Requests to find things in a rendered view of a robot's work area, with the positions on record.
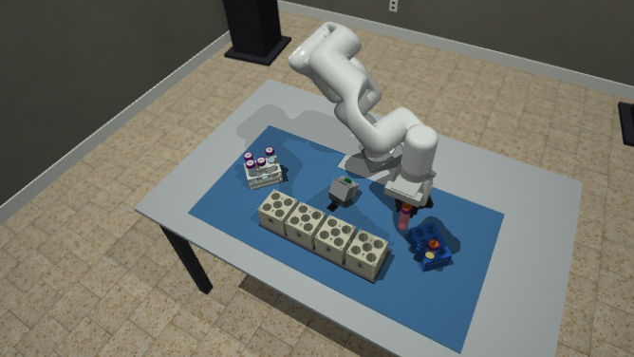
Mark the blue tube rack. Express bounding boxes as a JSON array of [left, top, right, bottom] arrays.
[[407, 223, 452, 272]]

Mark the beige bucket adapter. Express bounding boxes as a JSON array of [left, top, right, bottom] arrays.
[[257, 190, 298, 235], [314, 216, 356, 264], [345, 229, 388, 280], [286, 202, 326, 249]]

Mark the blue bench mat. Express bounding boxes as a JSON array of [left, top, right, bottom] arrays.
[[188, 125, 504, 354]]

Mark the white tube rack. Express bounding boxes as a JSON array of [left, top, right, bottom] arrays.
[[244, 158, 283, 190]]

